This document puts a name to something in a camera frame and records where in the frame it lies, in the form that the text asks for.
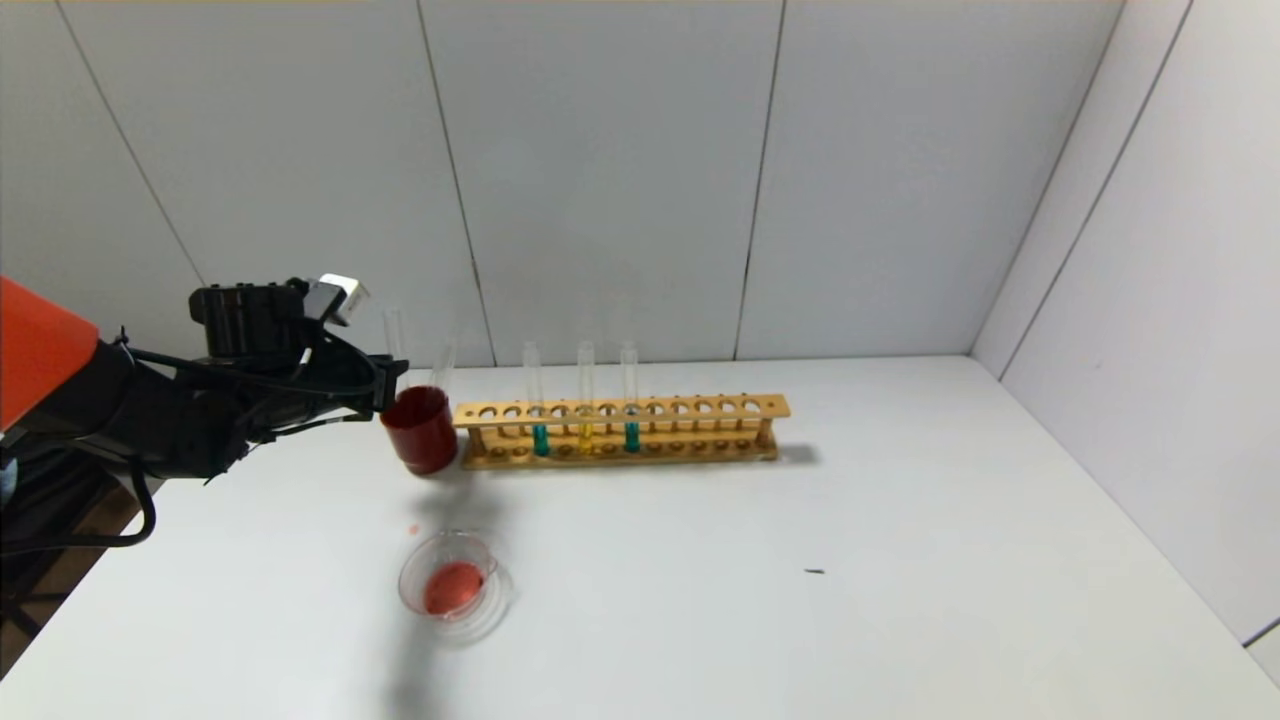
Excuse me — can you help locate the glass tube with red-orange liquid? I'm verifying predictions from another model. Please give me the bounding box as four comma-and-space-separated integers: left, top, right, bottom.
382, 307, 407, 397

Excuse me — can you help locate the wooden test tube rack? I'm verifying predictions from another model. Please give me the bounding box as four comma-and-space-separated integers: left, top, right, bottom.
451, 393, 793, 471

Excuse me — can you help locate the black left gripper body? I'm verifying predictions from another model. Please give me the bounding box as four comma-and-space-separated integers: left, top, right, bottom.
316, 331, 397, 413

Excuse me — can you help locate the clear glass spouted dish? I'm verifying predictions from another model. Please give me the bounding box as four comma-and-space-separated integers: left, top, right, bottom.
398, 528, 517, 647

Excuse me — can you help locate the glass tube with teal liquid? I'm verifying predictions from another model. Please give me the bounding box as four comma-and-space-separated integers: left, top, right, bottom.
620, 340, 643, 454

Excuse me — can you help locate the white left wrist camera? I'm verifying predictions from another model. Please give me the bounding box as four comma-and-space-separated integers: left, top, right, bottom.
308, 272, 370, 327

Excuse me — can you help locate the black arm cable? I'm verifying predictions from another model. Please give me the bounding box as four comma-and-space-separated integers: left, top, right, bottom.
0, 478, 158, 553

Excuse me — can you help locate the glass tube with yellow liquid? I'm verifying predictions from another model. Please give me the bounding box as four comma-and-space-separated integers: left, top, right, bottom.
576, 340, 598, 454

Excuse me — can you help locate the dark red plastic cup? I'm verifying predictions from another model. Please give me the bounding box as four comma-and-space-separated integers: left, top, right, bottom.
379, 385, 462, 478

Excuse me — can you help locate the glass tube with blue-green liquid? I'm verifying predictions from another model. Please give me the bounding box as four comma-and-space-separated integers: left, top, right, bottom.
521, 341, 552, 459

